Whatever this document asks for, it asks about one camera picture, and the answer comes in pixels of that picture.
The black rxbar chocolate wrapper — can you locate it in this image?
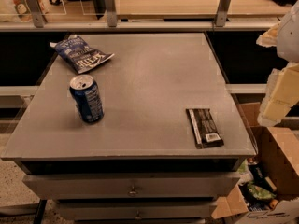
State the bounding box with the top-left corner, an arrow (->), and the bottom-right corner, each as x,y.
186,108 -> 224,149

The metal upper drawer knob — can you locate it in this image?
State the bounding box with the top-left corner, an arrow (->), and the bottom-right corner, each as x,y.
128,185 -> 138,197

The grey left bracket post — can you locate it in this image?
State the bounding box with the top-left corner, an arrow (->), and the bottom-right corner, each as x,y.
26,0 -> 46,28

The blue pepsi can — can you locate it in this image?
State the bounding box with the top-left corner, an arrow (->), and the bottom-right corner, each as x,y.
69,75 -> 104,123

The orange white snack bag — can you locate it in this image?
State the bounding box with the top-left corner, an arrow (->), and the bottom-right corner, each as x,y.
0,0 -> 49,22

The grey bracket post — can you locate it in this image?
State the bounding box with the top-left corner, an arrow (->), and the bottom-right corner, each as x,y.
214,0 -> 231,27
26,0 -> 46,28
105,0 -> 118,27

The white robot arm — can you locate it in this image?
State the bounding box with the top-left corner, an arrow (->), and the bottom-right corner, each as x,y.
256,1 -> 299,127

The dark bottle in box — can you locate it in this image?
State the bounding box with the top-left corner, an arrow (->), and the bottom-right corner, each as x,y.
248,158 -> 277,192

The brown cardboard box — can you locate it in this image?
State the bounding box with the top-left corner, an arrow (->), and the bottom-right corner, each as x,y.
212,103 -> 299,224

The grey middle bracket post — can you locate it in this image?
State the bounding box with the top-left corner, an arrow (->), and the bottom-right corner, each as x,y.
105,0 -> 118,27

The metal drawer knob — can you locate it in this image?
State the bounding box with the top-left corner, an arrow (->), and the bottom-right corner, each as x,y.
128,185 -> 138,197
135,211 -> 142,220

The grey right bracket post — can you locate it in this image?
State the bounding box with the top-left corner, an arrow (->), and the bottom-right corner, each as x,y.
214,0 -> 231,27

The grey lower drawer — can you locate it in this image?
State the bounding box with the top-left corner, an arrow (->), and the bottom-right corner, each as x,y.
57,201 -> 217,220

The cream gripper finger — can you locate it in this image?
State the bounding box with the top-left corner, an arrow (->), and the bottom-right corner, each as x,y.
257,63 -> 299,127
256,23 -> 280,47

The green snack packet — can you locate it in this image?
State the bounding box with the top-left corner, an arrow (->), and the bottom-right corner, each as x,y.
247,182 -> 276,201

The grey upper drawer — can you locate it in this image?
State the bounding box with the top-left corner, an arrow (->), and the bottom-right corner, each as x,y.
23,172 -> 239,200

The blue kettle chips bag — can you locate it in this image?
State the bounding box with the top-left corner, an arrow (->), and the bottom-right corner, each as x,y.
50,35 -> 114,75

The metal lower drawer knob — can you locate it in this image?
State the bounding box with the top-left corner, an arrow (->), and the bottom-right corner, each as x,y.
135,211 -> 142,220

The grey drawer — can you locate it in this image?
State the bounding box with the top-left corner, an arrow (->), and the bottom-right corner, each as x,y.
23,172 -> 239,200
57,201 -> 217,220

